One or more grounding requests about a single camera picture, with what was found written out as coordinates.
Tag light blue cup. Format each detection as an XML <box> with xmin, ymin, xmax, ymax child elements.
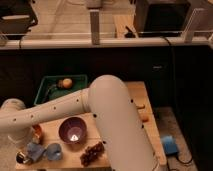
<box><xmin>45</xmin><ymin>143</ymin><xmax>62</xmax><ymax>161</ymax></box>

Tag purple bowl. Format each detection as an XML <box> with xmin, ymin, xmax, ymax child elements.
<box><xmin>58</xmin><ymin>117</ymin><xmax>87</xmax><ymax>144</ymax></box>

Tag grey metal post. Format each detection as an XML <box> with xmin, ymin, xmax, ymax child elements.
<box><xmin>90</xmin><ymin>9</ymin><xmax>100</xmax><ymax>45</ymax></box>

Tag orange bowl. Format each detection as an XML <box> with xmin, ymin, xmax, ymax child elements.
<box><xmin>33</xmin><ymin>125</ymin><xmax>43</xmax><ymax>140</ymax></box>

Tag orange carrot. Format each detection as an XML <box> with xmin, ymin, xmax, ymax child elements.
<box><xmin>141</xmin><ymin>115</ymin><xmax>149</xmax><ymax>122</ymax></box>

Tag bunch of dark grapes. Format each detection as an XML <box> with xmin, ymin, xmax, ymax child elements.
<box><xmin>80</xmin><ymin>142</ymin><xmax>105</xmax><ymax>167</ymax></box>

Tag green bean pods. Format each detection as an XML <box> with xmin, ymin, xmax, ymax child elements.
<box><xmin>136</xmin><ymin>104</ymin><xmax>145</xmax><ymax>109</ymax></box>

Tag green plastic tray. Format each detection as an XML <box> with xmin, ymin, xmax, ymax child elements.
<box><xmin>34</xmin><ymin>74</ymin><xmax>88</xmax><ymax>105</ymax></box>

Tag orange round fruit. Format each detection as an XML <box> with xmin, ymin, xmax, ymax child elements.
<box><xmin>62</xmin><ymin>78</ymin><xmax>73</xmax><ymax>89</ymax></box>

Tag black handled brush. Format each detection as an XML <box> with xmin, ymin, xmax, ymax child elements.
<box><xmin>47</xmin><ymin>80</ymin><xmax>63</xmax><ymax>96</ymax></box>

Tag blue sponge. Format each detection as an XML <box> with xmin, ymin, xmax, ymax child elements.
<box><xmin>27</xmin><ymin>142</ymin><xmax>45</xmax><ymax>162</ymax></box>

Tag small metal cup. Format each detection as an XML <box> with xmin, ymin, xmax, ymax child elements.
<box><xmin>16</xmin><ymin>152</ymin><xmax>32</xmax><ymax>164</ymax></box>

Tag blue object on floor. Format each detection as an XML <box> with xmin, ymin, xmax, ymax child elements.
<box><xmin>161</xmin><ymin>136</ymin><xmax>179</xmax><ymax>155</ymax></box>

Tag black box behind rail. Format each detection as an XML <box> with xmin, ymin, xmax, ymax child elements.
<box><xmin>133</xmin><ymin>0</ymin><xmax>191</xmax><ymax>37</ymax></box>

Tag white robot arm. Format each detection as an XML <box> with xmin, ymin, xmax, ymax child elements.
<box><xmin>0</xmin><ymin>75</ymin><xmax>161</xmax><ymax>171</ymax></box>

